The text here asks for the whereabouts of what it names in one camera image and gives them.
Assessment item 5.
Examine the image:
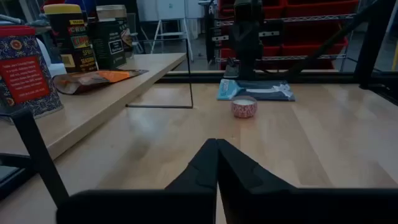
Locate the red-lidded smoked paprika tin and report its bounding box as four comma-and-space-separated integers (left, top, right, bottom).
0, 25, 65, 119

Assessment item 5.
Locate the orange and brown spice pouch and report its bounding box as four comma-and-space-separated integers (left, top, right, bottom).
52, 69, 149, 96

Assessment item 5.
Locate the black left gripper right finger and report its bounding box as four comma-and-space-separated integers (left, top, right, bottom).
216, 138, 398, 224

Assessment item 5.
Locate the tan-lidded cardboard seasoning canister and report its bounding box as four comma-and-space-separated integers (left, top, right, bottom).
95, 4, 134, 54

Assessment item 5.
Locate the dark green black pepper tin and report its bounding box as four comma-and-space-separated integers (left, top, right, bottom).
88, 17, 128, 70

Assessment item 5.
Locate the red patterned candle tin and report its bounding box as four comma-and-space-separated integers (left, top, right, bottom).
230, 95, 258, 119

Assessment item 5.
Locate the white cabinet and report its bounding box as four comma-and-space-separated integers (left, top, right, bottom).
136, 0, 205, 22

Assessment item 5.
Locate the wire rack with red bins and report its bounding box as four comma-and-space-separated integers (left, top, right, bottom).
214, 0, 360, 71

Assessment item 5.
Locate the black table frame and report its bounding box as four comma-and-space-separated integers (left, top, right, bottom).
155, 0, 398, 106

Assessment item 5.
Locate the white step stool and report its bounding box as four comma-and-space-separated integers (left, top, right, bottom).
150, 17, 194, 62

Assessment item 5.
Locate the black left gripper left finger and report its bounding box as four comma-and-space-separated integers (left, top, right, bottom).
55, 138, 218, 224

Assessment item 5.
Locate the yellow-lidded crunchy onion shaker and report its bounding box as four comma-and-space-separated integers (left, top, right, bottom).
42, 3, 99, 74

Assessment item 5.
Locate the wooden shelf with black frame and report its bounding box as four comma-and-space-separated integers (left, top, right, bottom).
0, 37, 194, 208

